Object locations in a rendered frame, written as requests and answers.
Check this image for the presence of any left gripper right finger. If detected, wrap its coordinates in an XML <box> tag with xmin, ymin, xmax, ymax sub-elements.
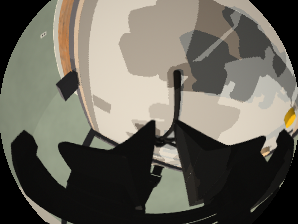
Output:
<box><xmin>173</xmin><ymin>120</ymin><xmax>266</xmax><ymax>207</ymax></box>

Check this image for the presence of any tan wooden disc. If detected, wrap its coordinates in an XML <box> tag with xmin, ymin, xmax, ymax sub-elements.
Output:
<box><xmin>261</xmin><ymin>147</ymin><xmax>270</xmax><ymax>156</ymax></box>

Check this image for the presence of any black knotted rope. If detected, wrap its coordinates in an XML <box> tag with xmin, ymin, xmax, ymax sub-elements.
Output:
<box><xmin>155</xmin><ymin>70</ymin><xmax>181</xmax><ymax>148</ymax></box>

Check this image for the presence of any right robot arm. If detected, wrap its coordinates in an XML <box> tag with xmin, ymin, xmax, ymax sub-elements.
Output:
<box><xmin>137</xmin><ymin>165</ymin><xmax>165</xmax><ymax>213</ymax></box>

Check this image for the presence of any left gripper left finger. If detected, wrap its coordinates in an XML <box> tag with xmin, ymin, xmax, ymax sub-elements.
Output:
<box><xmin>58</xmin><ymin>120</ymin><xmax>156</xmax><ymax>210</ymax></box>

